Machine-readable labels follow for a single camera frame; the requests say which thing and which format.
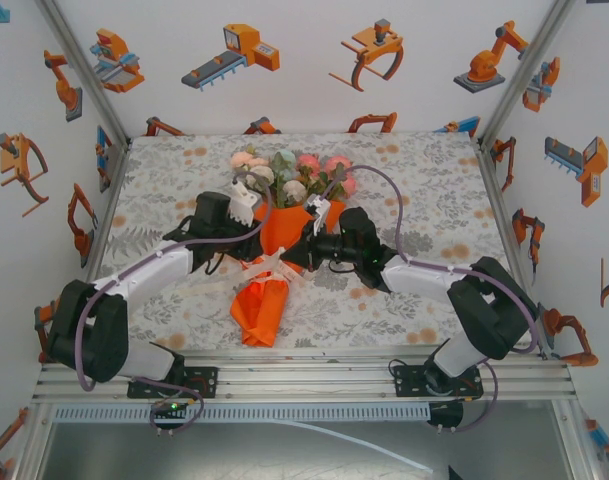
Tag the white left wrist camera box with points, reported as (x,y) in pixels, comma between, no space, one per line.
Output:
(244,205)

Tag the small board with green light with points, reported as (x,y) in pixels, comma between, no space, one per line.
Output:
(170,407)

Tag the peach fake flower stem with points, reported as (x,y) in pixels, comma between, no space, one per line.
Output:
(241,160)

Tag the aluminium frame post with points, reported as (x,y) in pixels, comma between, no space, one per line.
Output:
(529,65)
(84,65)

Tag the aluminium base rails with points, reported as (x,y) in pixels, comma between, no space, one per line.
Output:
(309,385)

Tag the pink fake flower stem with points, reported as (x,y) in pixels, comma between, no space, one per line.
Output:
(309,162)
(336,161)

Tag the aluminium side rail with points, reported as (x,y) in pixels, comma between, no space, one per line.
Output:
(104,220)
(511,250)

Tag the floral patterned table mat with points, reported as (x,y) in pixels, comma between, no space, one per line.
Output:
(434,200)

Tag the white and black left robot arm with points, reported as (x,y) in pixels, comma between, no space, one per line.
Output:
(154,270)

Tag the orange wrapping paper sheet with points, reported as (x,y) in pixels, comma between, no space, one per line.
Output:
(261,315)

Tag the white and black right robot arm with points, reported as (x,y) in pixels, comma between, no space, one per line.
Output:
(419,282)

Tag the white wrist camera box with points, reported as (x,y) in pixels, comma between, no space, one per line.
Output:
(319,210)
(244,205)

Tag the black connector box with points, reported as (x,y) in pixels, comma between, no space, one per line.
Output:
(446,415)

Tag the aluminium frame leg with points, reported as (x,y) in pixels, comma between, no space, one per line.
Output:
(576,440)
(31,450)

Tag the mint fake flower stem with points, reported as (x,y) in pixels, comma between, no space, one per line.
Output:
(284,157)

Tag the cream ribbon with gold print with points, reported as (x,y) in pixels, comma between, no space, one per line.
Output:
(269,265)

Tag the thin white tube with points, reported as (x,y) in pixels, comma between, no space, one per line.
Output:
(364,442)

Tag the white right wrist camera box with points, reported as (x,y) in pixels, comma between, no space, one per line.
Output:
(319,210)

